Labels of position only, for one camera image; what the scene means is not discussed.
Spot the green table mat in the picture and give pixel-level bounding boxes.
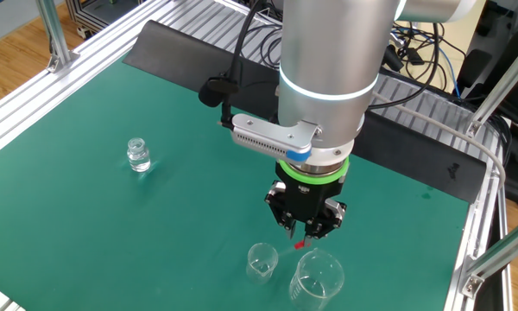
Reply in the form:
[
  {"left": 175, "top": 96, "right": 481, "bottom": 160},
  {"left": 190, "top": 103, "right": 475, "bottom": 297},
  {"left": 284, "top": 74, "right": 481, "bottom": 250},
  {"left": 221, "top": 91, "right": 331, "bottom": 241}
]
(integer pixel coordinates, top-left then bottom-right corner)
[{"left": 0, "top": 55, "right": 471, "bottom": 311}]

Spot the blue cable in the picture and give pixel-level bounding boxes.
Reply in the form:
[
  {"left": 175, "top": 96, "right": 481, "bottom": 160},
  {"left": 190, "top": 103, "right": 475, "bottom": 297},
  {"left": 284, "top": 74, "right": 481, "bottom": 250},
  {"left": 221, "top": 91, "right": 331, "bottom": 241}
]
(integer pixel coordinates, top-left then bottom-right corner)
[{"left": 438, "top": 45, "right": 462, "bottom": 98}]

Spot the glass dropper with red bulb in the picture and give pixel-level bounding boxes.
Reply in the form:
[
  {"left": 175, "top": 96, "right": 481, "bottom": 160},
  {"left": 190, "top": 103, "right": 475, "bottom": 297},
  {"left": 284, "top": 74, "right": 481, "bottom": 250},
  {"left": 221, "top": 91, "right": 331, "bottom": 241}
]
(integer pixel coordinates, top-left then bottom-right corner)
[{"left": 265, "top": 238, "right": 313, "bottom": 263}]

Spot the black camera cable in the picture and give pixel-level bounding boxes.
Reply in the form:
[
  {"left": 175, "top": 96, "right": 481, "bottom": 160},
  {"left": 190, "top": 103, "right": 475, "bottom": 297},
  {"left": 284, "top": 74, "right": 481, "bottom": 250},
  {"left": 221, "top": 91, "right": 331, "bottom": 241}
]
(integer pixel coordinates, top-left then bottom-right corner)
[{"left": 197, "top": 0, "right": 264, "bottom": 131}]

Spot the aluminium frame post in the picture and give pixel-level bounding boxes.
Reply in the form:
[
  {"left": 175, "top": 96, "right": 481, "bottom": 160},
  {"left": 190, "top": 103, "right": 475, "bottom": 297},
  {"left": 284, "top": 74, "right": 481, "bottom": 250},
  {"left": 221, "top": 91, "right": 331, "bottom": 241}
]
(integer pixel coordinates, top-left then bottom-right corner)
[
  {"left": 459, "top": 224, "right": 518, "bottom": 299},
  {"left": 35, "top": 0, "right": 81, "bottom": 73},
  {"left": 464, "top": 32, "right": 518, "bottom": 138}
]

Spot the large glass beaker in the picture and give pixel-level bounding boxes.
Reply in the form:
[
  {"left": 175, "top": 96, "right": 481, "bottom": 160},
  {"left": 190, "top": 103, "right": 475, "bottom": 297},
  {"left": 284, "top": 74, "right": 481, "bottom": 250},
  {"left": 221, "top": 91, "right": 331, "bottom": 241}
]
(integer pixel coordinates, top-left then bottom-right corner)
[{"left": 288, "top": 247, "right": 346, "bottom": 311}]

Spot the grey hose with metal connector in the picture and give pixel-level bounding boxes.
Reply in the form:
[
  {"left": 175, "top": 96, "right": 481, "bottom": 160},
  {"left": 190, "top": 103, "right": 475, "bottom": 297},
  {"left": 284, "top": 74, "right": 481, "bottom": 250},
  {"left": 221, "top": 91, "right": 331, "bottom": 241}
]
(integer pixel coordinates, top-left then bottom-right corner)
[{"left": 370, "top": 92, "right": 507, "bottom": 191}]

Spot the small glass beaker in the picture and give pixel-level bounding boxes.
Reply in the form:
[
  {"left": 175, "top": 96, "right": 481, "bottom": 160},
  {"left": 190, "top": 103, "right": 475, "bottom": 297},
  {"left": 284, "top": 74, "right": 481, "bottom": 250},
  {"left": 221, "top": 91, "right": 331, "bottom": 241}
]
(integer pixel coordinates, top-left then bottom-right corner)
[{"left": 245, "top": 242, "right": 280, "bottom": 284}]

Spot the black power adapter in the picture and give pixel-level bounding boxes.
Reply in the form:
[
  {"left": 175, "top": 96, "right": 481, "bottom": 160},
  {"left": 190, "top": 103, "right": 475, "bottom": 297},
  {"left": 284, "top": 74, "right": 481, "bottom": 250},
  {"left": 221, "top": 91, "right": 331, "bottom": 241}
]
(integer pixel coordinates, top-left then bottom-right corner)
[{"left": 405, "top": 47, "right": 425, "bottom": 67}]

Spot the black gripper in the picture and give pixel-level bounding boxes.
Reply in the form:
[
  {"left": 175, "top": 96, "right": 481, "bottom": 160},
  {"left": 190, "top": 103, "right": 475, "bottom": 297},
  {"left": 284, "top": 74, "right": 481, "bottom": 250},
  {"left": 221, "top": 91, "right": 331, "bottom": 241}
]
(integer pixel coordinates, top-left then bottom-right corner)
[{"left": 263, "top": 162, "right": 348, "bottom": 241}]

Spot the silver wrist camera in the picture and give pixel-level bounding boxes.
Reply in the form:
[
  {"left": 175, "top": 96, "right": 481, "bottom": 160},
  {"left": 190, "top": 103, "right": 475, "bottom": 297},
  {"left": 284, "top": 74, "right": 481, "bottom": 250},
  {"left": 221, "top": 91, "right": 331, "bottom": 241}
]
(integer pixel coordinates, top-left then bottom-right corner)
[{"left": 230, "top": 112, "right": 324, "bottom": 163}]

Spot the black cylindrical device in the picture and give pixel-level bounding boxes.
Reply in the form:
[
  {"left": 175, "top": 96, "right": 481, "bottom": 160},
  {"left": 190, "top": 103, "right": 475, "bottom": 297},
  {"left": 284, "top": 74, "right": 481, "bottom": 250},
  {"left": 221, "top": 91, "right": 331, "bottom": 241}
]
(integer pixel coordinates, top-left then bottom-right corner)
[{"left": 382, "top": 42, "right": 405, "bottom": 73}]

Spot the black striped cart frame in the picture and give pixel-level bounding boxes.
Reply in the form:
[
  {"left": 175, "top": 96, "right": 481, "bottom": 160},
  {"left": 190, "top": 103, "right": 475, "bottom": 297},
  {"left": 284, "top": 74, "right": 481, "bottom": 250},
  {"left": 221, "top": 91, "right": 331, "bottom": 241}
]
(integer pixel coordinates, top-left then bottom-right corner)
[{"left": 65, "top": 0, "right": 148, "bottom": 40}]

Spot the aluminium profile table frame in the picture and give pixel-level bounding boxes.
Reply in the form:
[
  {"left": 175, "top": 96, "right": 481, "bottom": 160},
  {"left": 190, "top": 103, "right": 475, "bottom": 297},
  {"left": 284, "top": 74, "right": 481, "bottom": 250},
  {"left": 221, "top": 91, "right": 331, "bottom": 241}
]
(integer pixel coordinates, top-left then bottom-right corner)
[{"left": 0, "top": 0, "right": 515, "bottom": 311}]

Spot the black rubber mat strip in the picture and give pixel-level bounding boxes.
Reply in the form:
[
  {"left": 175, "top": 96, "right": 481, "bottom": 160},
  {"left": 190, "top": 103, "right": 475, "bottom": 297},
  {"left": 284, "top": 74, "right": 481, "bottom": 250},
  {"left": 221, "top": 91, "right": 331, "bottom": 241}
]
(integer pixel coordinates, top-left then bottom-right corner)
[{"left": 123, "top": 20, "right": 488, "bottom": 204}]

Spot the small clear glass bottle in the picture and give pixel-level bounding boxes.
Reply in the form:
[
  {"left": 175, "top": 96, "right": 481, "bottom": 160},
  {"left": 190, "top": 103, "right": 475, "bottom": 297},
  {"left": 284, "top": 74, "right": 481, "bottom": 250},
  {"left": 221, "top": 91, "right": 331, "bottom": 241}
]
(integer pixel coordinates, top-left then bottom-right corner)
[{"left": 126, "top": 136, "right": 153, "bottom": 174}]

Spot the green flange ring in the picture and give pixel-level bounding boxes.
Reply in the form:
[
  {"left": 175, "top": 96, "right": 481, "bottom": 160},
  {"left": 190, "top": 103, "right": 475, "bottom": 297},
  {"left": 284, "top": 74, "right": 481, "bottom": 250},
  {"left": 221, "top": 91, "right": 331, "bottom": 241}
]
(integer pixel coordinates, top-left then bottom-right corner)
[{"left": 278, "top": 156, "right": 351, "bottom": 187}]

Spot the beige desk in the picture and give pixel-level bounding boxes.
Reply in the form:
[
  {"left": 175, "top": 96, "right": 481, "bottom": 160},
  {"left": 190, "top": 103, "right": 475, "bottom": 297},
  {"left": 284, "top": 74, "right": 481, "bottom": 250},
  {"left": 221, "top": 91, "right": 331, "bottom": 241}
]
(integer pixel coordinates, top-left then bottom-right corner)
[{"left": 414, "top": 16, "right": 487, "bottom": 94}]

